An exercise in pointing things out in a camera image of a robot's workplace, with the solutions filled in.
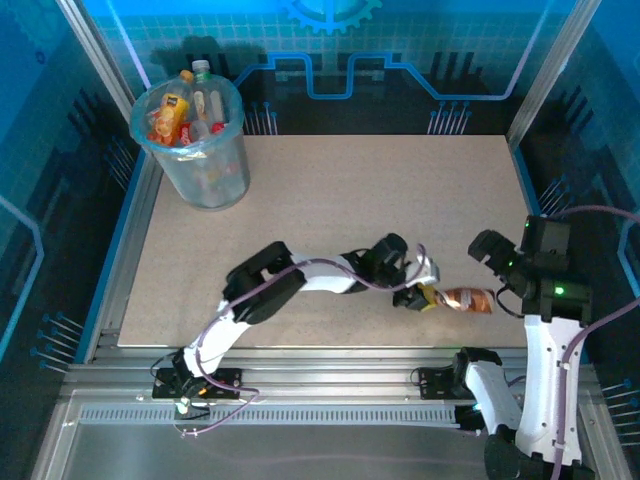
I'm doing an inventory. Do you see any aluminium enclosure post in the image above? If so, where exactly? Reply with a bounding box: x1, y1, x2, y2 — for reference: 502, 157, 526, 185
55, 0, 154, 151
505, 0, 604, 149

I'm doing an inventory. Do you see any blue plastic bin liner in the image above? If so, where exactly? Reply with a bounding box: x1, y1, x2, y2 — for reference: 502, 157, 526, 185
128, 74, 246, 162

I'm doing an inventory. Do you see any small black controller box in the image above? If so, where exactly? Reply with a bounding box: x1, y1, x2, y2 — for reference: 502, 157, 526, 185
453, 402, 489, 436

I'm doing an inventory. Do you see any grey slotted cable duct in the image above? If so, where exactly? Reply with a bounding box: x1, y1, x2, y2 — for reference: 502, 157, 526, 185
78, 405, 461, 428

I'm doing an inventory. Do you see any aluminium side rail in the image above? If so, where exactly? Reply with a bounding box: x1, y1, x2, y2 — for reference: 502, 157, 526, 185
82, 149, 169, 364

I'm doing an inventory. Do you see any aluminium cross rail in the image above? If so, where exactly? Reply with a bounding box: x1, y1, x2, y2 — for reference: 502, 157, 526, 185
62, 346, 604, 401

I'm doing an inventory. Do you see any translucent grey waste bin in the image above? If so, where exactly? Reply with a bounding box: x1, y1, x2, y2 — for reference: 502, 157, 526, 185
128, 74, 252, 212

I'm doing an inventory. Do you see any brown label bottle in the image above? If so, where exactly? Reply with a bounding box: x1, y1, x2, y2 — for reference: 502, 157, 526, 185
429, 285, 497, 317

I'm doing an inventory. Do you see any long orange juice bottle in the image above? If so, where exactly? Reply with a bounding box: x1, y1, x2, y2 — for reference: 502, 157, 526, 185
146, 69, 195, 147

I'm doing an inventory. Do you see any grey metal panel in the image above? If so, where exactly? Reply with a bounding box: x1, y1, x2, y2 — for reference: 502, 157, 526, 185
29, 389, 634, 480

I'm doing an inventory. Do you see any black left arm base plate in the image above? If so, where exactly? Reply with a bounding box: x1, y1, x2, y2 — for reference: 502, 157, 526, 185
151, 366, 245, 401

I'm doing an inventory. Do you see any thin black cable loop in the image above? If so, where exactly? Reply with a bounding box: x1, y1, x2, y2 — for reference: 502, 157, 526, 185
492, 287, 526, 319

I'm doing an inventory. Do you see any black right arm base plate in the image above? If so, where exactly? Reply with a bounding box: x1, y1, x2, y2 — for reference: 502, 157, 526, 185
416, 366, 476, 401

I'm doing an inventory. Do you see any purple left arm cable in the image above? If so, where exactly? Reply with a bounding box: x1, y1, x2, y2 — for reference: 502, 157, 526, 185
179, 243, 429, 439

